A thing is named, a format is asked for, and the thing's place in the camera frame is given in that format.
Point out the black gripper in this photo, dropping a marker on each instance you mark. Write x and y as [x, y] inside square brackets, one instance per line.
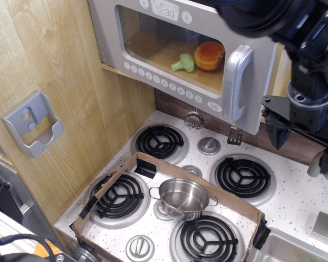
[284, 116]

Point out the grey toy microwave door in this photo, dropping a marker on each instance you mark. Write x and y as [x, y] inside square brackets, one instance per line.
[144, 38]

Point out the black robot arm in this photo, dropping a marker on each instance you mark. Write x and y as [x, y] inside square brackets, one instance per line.
[302, 27]

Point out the grey toy faucet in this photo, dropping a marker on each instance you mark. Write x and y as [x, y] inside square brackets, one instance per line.
[314, 168]

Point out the hanging metal spatula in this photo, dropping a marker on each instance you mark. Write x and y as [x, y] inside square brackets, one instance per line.
[235, 136]

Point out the back right black burner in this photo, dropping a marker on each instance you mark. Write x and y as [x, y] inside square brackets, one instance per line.
[245, 178]

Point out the black burner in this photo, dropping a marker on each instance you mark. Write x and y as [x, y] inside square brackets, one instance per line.
[123, 198]
[159, 141]
[245, 178]
[208, 239]

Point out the wooden shelf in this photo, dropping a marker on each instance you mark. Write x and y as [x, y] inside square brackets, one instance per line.
[278, 79]

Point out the back grey stove knob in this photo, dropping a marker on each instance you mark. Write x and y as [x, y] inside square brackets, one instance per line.
[209, 146]

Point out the grey stove knob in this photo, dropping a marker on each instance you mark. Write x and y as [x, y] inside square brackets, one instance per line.
[209, 146]
[140, 248]
[193, 169]

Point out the steel sink basin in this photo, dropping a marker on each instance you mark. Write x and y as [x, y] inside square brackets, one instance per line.
[279, 246]

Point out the middle grey stove knob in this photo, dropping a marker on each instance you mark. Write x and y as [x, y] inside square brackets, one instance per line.
[193, 169]

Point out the hanging metal strainer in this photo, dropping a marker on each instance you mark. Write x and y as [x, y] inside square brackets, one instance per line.
[194, 120]

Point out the stainless steel pot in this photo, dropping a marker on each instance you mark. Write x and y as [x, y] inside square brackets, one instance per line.
[184, 200]

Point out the orange toy pepper half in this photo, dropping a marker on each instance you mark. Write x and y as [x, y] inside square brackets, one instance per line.
[209, 55]

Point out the front right black burner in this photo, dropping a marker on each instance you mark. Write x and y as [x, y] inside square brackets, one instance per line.
[208, 239]

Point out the back left black burner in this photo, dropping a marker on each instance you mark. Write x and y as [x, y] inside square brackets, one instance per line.
[159, 141]

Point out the green toy broccoli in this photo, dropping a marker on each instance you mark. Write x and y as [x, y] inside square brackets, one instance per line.
[186, 62]

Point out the brown cardboard barrier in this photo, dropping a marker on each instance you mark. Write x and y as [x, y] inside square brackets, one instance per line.
[107, 238]

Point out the front left black burner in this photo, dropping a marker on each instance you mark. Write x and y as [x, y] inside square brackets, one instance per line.
[123, 198]

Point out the front grey stove knob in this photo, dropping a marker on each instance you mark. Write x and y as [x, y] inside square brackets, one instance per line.
[140, 248]

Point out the grey wall phone holder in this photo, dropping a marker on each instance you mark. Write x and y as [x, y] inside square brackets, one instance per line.
[26, 116]

